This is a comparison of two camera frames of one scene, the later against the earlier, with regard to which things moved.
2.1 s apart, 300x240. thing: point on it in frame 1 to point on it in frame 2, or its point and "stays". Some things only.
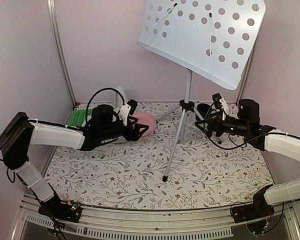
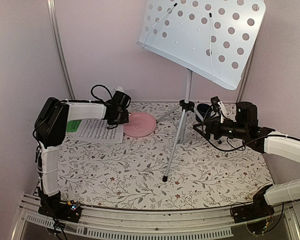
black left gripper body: (128, 135) to (120, 119)
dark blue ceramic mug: (203, 109) stays
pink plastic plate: (145, 119) stays
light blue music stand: (213, 39) stays
